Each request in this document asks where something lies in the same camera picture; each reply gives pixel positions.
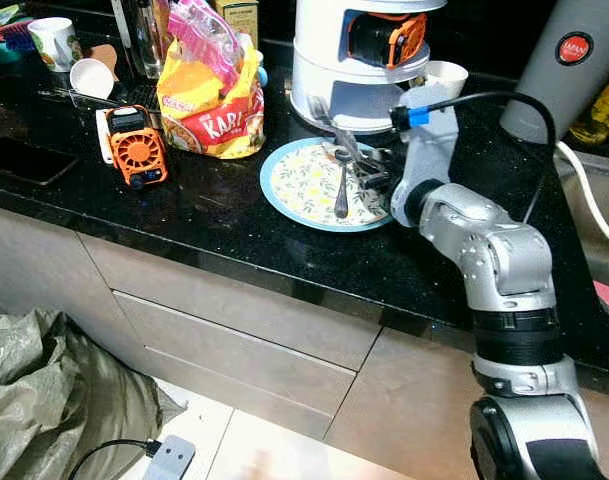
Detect silver metal spoon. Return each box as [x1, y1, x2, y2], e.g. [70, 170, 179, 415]
[333, 155, 351, 219]

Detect blue rimmed floral plate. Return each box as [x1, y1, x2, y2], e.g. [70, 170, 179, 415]
[260, 137, 405, 233]

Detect white round two-tier rack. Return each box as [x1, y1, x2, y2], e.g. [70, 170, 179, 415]
[289, 0, 445, 134]

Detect white printed paper cup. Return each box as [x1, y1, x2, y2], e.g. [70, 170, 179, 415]
[424, 61, 469, 99]

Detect orange black device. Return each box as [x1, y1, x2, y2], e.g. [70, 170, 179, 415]
[347, 12, 428, 69]

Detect yellow red snack bag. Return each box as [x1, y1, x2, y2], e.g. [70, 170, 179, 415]
[156, 0, 267, 159]

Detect shallow grey drawer front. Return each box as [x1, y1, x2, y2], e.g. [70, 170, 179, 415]
[79, 232, 383, 371]

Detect grey flask with red logo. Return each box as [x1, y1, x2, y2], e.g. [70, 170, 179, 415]
[499, 0, 609, 144]

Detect orange black handheld fan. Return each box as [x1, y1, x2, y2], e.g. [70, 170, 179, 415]
[97, 105, 170, 189]

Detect yellow oil bottle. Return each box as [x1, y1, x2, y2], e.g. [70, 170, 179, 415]
[569, 70, 609, 146]

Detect deep grey drawer front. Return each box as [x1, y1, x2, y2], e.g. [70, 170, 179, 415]
[114, 290, 357, 441]

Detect clear glass jar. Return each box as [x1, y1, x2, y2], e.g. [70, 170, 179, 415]
[114, 0, 170, 79]

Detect plain white cup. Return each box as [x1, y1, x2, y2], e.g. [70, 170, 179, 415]
[69, 58, 116, 99]

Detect white printed mug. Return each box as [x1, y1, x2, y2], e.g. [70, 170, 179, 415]
[27, 17, 82, 73]

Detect black smartphone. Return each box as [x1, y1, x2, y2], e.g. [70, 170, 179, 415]
[0, 137, 80, 186]

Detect olive green woven sack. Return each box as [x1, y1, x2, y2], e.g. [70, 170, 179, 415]
[0, 308, 185, 480]

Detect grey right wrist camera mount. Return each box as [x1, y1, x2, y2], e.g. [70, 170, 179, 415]
[392, 85, 462, 229]

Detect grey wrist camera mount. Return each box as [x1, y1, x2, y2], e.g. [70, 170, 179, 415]
[392, 85, 462, 229]
[144, 435, 197, 480]

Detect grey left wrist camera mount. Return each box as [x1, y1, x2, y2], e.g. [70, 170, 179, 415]
[144, 435, 197, 480]

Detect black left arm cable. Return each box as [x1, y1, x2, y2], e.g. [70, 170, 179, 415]
[69, 438, 163, 480]

